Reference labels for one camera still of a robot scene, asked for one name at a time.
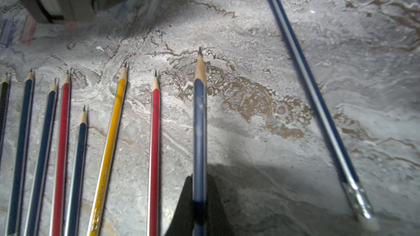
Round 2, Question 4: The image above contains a red pencil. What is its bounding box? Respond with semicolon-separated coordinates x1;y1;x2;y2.
147;71;160;236
49;72;71;236

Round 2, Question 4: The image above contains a pink transparent pencil cap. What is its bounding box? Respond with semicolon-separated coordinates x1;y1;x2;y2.
20;14;37;44

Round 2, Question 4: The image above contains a light blue capped pencil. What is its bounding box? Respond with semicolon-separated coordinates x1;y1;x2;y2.
65;107;88;236

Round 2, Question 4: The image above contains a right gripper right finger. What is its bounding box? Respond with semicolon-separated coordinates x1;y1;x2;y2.
206;174;234;236

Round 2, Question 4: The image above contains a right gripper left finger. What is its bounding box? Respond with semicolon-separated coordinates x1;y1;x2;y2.
166;176;194;236

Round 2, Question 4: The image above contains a blue transparent pencil cap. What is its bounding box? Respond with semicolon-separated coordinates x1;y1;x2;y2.
0;19;16;48

